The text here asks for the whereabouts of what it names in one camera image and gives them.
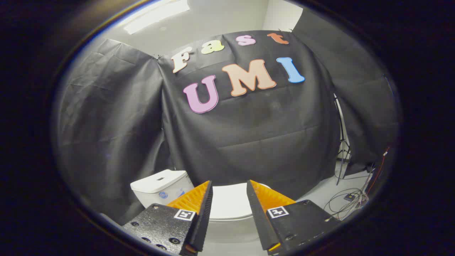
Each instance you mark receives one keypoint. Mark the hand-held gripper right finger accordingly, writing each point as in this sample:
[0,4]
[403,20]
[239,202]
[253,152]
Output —
[257,220]

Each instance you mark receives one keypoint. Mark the small black box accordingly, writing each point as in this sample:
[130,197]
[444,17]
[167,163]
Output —
[350,197]

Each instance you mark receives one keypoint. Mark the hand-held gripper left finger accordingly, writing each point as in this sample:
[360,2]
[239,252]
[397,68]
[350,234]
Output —
[203,220]

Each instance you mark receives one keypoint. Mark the black backdrop cloth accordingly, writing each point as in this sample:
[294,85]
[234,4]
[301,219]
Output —
[249,135]

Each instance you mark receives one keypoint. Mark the plain black side cloth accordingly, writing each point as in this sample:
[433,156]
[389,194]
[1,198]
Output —
[113,124]
[362,106]

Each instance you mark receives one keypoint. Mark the black tripod stand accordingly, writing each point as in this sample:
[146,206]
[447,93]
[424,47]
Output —
[342,142]

